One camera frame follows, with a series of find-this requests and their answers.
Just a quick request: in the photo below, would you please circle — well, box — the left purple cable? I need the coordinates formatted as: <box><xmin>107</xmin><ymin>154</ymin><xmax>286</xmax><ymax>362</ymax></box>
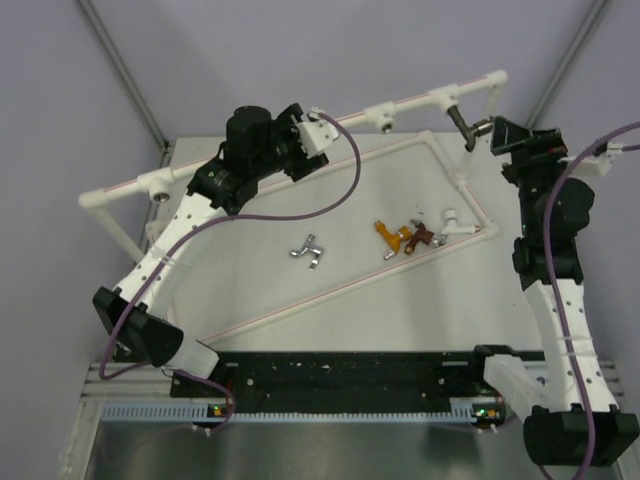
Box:
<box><xmin>98</xmin><ymin>112</ymin><xmax>362</xmax><ymax>431</ymax></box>

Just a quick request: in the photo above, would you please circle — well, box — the chrome silver faucet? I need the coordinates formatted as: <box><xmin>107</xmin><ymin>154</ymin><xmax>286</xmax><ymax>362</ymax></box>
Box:
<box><xmin>289</xmin><ymin>234</ymin><xmax>325</xmax><ymax>271</ymax></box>

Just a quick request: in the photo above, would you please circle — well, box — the dark grey faucet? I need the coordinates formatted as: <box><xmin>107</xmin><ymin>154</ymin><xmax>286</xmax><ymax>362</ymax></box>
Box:
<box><xmin>446</xmin><ymin>105</ymin><xmax>493</xmax><ymax>153</ymax></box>

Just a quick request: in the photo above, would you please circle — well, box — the white faucet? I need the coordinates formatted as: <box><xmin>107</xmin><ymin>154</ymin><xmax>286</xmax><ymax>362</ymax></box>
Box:
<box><xmin>439</xmin><ymin>208</ymin><xmax>482</xmax><ymax>246</ymax></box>

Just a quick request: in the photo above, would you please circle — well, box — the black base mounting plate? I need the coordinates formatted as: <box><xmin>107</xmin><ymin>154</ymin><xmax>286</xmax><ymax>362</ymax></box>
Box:
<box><xmin>169</xmin><ymin>349</ymin><xmax>501</xmax><ymax>414</ymax></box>

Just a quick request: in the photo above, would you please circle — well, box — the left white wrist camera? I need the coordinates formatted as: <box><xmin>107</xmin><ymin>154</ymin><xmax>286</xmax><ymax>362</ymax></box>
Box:
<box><xmin>296</xmin><ymin>108</ymin><xmax>340</xmax><ymax>157</ymax></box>

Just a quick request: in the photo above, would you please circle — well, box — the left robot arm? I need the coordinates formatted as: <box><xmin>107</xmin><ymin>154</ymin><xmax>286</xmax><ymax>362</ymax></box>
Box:
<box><xmin>93</xmin><ymin>103</ymin><xmax>340</xmax><ymax>397</ymax></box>

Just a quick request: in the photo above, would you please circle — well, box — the white work board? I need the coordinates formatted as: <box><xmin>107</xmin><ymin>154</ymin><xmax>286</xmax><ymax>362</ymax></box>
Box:
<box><xmin>117</xmin><ymin>130</ymin><xmax>576</xmax><ymax>354</ymax></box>

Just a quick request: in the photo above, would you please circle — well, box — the brown red faucet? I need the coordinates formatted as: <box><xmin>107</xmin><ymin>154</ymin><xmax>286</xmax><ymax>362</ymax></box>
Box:
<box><xmin>404</xmin><ymin>219</ymin><xmax>442</xmax><ymax>255</ymax></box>

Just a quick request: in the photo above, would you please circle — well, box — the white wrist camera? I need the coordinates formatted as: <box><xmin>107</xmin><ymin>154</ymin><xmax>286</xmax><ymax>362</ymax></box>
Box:
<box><xmin>566</xmin><ymin>141</ymin><xmax>639</xmax><ymax>177</ymax></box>
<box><xmin>296</xmin><ymin>108</ymin><xmax>340</xmax><ymax>157</ymax></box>

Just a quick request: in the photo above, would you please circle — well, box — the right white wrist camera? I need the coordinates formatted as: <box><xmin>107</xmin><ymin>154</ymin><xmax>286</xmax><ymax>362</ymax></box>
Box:
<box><xmin>566</xmin><ymin>141</ymin><xmax>639</xmax><ymax>177</ymax></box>

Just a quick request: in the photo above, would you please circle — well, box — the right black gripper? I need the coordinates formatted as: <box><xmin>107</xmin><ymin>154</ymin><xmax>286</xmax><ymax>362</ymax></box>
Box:
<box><xmin>491</xmin><ymin>117</ymin><xmax>577</xmax><ymax>237</ymax></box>

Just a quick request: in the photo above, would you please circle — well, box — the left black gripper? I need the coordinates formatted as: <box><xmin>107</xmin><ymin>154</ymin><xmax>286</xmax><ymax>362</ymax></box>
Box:
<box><xmin>251</xmin><ymin>106</ymin><xmax>328</xmax><ymax>182</ymax></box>

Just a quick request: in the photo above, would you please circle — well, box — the white PVC pipe frame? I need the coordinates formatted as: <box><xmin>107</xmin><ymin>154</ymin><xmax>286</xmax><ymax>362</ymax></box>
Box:
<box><xmin>78</xmin><ymin>69</ymin><xmax>510</xmax><ymax>346</ymax></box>

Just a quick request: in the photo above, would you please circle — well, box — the orange gold faucet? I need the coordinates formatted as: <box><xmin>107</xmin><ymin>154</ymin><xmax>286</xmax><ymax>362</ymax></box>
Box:
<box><xmin>374</xmin><ymin>220</ymin><xmax>413</xmax><ymax>261</ymax></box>

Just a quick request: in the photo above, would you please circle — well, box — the grey slotted cable duct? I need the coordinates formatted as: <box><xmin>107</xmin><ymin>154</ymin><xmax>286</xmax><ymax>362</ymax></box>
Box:
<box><xmin>100</xmin><ymin>397</ymin><xmax>504</xmax><ymax>426</ymax></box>

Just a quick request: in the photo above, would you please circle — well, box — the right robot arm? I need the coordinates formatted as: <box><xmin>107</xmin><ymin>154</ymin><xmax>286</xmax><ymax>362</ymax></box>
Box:
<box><xmin>466</xmin><ymin>117</ymin><xmax>639</xmax><ymax>478</ymax></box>

